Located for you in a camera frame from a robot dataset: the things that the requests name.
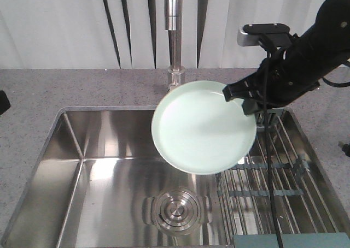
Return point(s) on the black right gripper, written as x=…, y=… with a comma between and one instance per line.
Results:
x=289, y=76

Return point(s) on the light green round plate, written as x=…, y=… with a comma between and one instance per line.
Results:
x=197, y=131

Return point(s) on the stainless steel faucet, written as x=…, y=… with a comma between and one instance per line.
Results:
x=173, y=25

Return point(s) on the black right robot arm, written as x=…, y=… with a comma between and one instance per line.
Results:
x=325, y=43

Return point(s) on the roll-up dish drying rack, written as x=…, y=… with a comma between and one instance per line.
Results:
x=280, y=178

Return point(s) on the round steel sink drain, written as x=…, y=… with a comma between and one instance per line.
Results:
x=176, y=212

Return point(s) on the stainless steel sink basin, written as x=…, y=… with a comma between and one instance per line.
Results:
x=95, y=182

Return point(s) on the white pleated curtain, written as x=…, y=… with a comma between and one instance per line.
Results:
x=67, y=34

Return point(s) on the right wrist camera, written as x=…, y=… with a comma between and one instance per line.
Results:
x=252, y=34

